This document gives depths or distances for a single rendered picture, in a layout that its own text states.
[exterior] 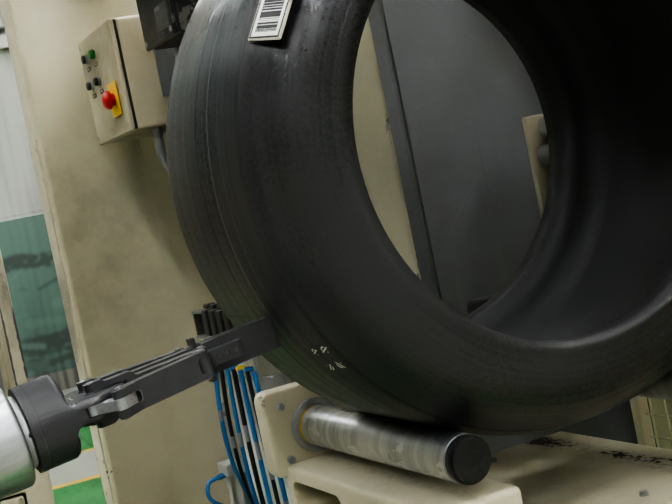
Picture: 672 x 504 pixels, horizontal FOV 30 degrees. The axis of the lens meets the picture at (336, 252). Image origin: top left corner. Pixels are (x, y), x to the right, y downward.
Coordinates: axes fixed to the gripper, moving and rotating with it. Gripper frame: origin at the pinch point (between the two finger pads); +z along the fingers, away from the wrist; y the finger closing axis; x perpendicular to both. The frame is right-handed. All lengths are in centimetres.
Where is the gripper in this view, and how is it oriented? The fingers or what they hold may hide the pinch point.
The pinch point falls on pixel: (238, 344)
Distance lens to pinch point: 113.0
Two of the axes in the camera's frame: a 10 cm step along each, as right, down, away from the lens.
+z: 8.6, -3.3, 4.0
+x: 3.2, 9.4, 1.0
